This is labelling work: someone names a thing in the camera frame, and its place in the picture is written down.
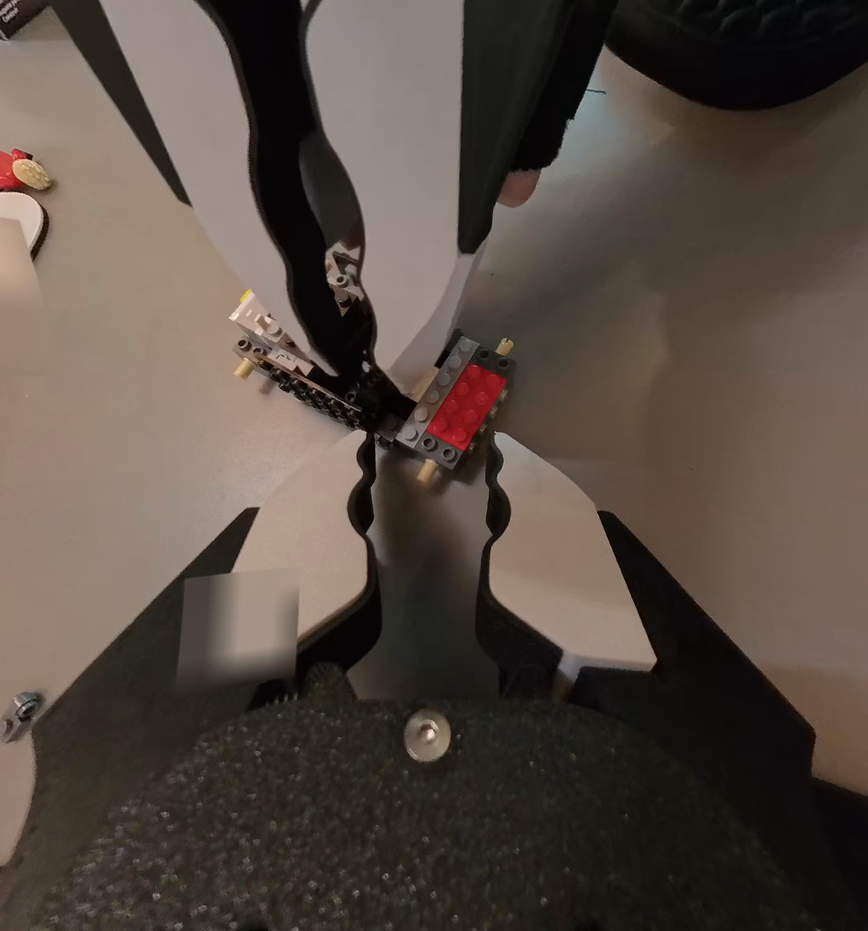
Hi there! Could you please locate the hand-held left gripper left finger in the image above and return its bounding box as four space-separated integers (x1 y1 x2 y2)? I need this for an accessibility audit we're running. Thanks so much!
232 433 384 677

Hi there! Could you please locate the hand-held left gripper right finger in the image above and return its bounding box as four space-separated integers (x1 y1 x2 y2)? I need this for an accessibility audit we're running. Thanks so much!
476 431 658 701

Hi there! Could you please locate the black quilted pad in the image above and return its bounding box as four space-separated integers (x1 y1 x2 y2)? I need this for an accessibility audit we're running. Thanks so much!
605 0 868 112

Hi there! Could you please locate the toy brick car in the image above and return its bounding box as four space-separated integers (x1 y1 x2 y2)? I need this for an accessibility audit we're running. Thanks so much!
229 243 520 487

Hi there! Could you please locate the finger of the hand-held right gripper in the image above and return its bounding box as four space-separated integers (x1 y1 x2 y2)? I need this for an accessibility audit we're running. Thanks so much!
306 0 480 381
101 0 377 397

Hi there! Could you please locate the person's right hand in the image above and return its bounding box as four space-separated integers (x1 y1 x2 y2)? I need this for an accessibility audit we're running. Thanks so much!
498 166 542 210

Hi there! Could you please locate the person's right forearm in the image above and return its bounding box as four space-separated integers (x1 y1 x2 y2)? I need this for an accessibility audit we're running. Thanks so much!
505 0 618 174

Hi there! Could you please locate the small grey toy brick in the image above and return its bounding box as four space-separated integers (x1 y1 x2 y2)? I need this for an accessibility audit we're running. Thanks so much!
0 691 46 743

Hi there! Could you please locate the grey desk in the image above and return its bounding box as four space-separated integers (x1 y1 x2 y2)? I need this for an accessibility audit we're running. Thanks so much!
0 0 868 874

